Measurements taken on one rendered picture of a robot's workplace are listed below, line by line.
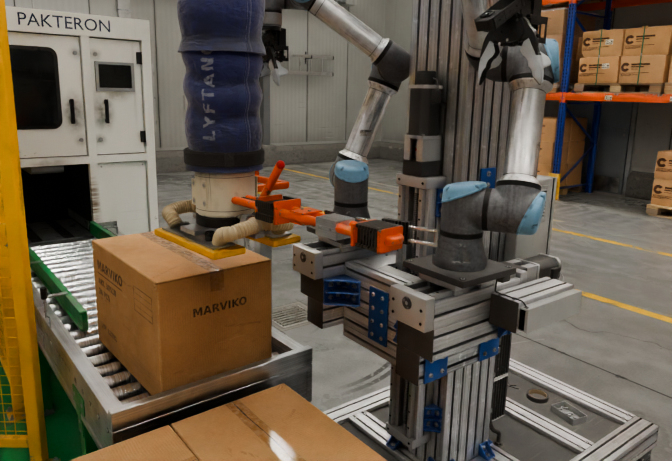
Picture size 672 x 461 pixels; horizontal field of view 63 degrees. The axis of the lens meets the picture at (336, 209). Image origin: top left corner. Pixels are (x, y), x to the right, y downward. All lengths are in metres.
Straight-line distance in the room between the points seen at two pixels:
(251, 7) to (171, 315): 0.91
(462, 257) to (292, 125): 10.78
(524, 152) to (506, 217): 0.18
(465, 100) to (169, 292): 1.05
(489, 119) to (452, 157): 0.17
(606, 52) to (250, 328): 7.58
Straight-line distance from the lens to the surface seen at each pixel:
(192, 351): 1.83
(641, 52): 8.54
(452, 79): 1.74
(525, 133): 1.54
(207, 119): 1.52
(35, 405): 2.55
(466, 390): 2.03
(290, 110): 12.13
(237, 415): 1.79
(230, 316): 1.85
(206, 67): 1.51
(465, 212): 1.49
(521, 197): 1.48
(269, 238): 1.57
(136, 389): 2.01
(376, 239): 1.14
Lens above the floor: 1.49
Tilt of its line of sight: 12 degrees down
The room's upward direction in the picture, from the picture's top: 1 degrees clockwise
